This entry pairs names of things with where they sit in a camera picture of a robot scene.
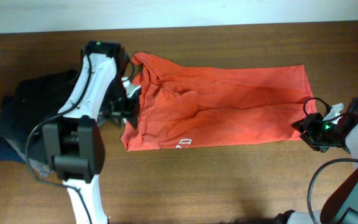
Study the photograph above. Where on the grey folded garment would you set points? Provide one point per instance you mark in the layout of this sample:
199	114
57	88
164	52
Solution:
42	169

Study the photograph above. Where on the navy blue folded garment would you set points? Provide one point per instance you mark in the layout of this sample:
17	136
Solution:
8	153

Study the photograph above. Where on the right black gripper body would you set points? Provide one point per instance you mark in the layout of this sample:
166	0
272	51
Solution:
321	135

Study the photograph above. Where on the black folded garment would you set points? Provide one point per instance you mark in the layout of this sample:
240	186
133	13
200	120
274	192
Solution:
34	101

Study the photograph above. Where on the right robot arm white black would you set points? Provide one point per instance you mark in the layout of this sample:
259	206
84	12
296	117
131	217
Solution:
342	205

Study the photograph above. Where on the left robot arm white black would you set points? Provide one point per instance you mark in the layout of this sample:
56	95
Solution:
72	140

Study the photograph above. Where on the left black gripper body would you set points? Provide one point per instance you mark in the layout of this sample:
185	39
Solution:
118	104

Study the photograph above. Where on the red orange t-shirt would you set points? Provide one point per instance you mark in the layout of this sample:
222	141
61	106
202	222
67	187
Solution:
205	106

